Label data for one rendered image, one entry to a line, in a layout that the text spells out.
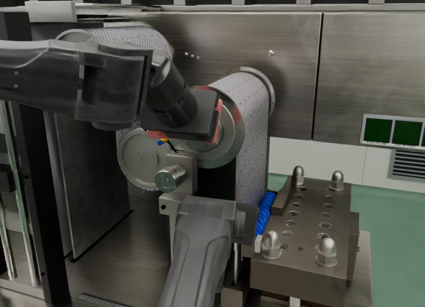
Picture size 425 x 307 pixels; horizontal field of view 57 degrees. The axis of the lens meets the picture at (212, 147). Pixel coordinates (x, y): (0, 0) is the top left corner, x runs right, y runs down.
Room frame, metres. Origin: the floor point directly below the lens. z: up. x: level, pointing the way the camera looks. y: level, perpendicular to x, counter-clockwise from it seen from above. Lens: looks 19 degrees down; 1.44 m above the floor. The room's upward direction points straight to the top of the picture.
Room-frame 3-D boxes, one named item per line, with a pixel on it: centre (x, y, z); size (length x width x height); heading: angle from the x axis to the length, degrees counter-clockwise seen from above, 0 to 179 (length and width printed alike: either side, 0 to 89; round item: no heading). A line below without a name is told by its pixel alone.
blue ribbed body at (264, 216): (0.74, -0.10, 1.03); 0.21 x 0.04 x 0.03; 160
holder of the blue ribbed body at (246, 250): (0.74, -0.11, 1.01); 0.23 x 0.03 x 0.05; 160
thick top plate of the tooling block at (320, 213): (0.74, -0.21, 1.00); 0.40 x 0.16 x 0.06; 160
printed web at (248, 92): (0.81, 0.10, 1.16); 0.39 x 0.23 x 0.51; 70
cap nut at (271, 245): (0.60, -0.11, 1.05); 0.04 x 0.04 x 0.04
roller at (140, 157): (0.81, 0.08, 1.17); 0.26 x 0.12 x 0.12; 160
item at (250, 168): (0.74, -0.08, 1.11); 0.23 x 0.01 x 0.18; 160
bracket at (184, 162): (0.62, 0.06, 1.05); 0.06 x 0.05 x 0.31; 160
